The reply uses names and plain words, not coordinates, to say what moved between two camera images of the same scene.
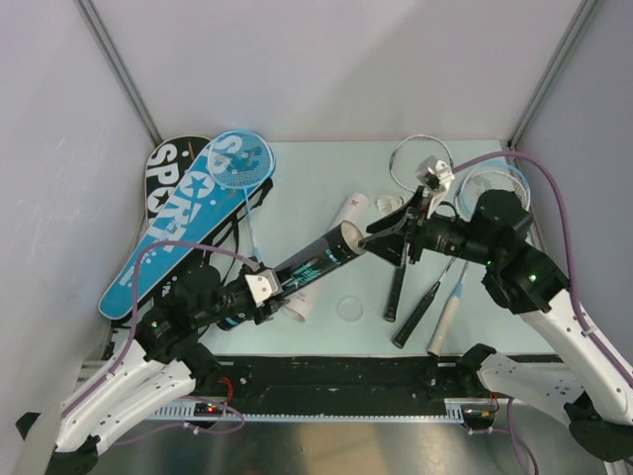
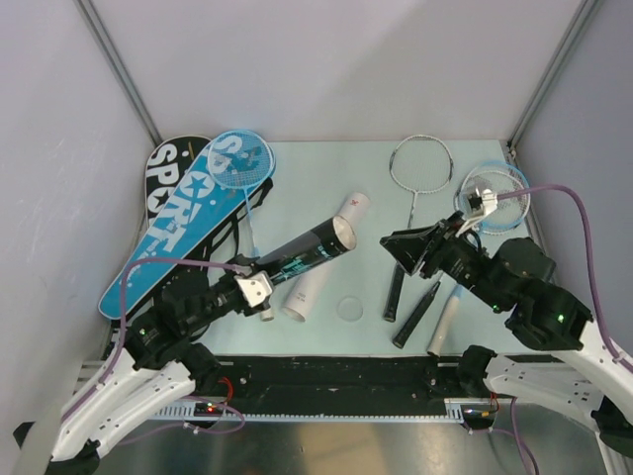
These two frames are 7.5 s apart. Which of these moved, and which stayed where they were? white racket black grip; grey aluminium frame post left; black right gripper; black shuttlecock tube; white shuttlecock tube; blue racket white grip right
Moved: black shuttlecock tube; black right gripper
Stayed: white racket black grip; blue racket white grip right; grey aluminium frame post left; white shuttlecock tube
